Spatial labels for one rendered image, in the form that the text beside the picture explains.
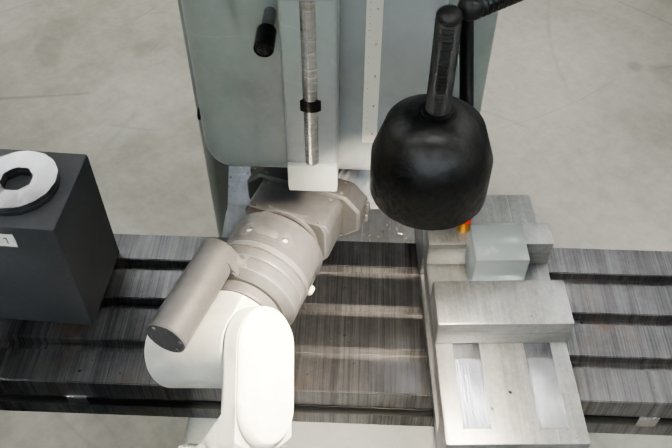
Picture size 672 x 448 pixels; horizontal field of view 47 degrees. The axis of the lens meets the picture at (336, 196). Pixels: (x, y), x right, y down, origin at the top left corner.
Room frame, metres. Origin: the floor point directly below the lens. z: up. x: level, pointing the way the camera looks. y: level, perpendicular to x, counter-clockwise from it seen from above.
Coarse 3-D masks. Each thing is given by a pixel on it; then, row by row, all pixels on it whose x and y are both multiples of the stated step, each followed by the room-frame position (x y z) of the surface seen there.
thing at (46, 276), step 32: (0, 160) 0.63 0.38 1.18; (32, 160) 0.63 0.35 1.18; (64, 160) 0.64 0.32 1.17; (0, 192) 0.58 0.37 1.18; (32, 192) 0.58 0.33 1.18; (64, 192) 0.59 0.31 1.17; (96, 192) 0.64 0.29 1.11; (0, 224) 0.54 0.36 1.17; (32, 224) 0.54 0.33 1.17; (64, 224) 0.56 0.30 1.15; (96, 224) 0.62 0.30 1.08; (0, 256) 0.54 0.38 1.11; (32, 256) 0.54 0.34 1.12; (64, 256) 0.54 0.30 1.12; (96, 256) 0.60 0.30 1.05; (0, 288) 0.54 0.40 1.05; (32, 288) 0.54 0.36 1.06; (64, 288) 0.54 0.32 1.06; (96, 288) 0.57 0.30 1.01; (32, 320) 0.54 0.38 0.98; (64, 320) 0.54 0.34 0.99
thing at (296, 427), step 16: (224, 224) 0.78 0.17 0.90; (192, 432) 0.43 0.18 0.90; (304, 432) 0.43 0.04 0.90; (320, 432) 0.43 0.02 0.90; (336, 432) 0.43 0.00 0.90; (352, 432) 0.43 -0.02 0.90; (368, 432) 0.43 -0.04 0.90; (384, 432) 0.43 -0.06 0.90; (400, 432) 0.43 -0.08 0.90; (416, 432) 0.43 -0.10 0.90; (432, 432) 0.43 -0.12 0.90
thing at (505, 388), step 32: (480, 224) 0.61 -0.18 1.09; (512, 224) 0.61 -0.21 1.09; (544, 224) 0.61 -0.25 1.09; (448, 256) 0.58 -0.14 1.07; (544, 256) 0.58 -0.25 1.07; (448, 352) 0.46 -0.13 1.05; (480, 352) 0.46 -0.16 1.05; (512, 352) 0.46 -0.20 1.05; (544, 352) 0.46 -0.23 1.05; (448, 384) 0.42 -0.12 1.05; (480, 384) 0.42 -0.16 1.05; (512, 384) 0.42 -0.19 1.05; (544, 384) 0.42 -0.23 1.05; (448, 416) 0.38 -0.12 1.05; (480, 416) 0.38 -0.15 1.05; (512, 416) 0.38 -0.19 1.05; (544, 416) 0.38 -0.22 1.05; (576, 416) 0.38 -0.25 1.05
